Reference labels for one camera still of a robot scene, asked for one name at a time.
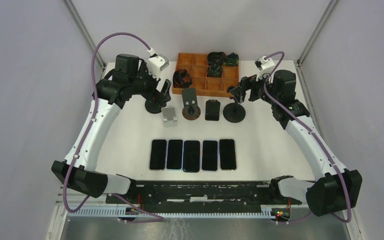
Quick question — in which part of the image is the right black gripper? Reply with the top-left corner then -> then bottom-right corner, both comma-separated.
230,68 -> 280,106

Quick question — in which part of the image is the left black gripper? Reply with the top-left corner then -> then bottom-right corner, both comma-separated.
128,62 -> 171,107

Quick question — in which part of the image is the black round phone stand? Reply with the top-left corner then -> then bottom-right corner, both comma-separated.
144,100 -> 167,114

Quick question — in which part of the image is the white folding phone stand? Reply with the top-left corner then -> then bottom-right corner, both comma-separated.
161,106 -> 178,128

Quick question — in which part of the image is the brown round phone stand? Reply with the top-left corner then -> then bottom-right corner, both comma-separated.
181,87 -> 201,121

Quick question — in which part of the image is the small black folding phone stand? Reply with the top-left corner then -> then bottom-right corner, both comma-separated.
205,99 -> 221,122

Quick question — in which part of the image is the phone with clear case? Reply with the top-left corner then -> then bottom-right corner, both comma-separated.
149,139 -> 167,171

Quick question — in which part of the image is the black phone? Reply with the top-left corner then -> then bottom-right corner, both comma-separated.
182,140 -> 201,173

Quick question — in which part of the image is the phone with blue case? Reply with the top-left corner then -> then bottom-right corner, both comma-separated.
166,139 -> 184,170

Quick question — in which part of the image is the phone with pale case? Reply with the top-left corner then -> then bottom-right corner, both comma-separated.
219,139 -> 237,171

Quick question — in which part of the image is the phone with white case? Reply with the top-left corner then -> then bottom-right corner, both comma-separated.
201,140 -> 219,172

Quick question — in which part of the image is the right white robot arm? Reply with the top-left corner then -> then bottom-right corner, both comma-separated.
227,69 -> 363,223

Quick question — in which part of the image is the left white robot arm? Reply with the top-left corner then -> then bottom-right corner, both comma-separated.
51,53 -> 172,204

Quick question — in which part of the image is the orange compartment tray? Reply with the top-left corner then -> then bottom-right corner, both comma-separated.
172,51 -> 240,98

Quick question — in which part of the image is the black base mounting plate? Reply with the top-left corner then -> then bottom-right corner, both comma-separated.
123,180 -> 301,214

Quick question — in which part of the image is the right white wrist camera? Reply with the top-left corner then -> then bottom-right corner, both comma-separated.
254,56 -> 275,81

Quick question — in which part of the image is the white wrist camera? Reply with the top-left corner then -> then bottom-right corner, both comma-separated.
146,48 -> 169,79
254,56 -> 275,81

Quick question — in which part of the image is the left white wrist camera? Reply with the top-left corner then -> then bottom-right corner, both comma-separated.
146,48 -> 169,79

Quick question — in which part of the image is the black coiled strap front left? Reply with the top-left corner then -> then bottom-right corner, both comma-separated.
173,69 -> 193,90

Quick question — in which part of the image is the black green coiled strap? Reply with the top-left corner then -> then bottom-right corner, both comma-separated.
224,52 -> 240,67

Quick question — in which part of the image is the black coiled strap middle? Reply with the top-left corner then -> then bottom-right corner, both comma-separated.
209,64 -> 225,78

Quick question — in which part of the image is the black coiled strap top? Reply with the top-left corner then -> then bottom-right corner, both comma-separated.
207,51 -> 227,66

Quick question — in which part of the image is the blue toothed cable duct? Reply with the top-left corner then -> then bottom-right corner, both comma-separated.
68,205 -> 276,220

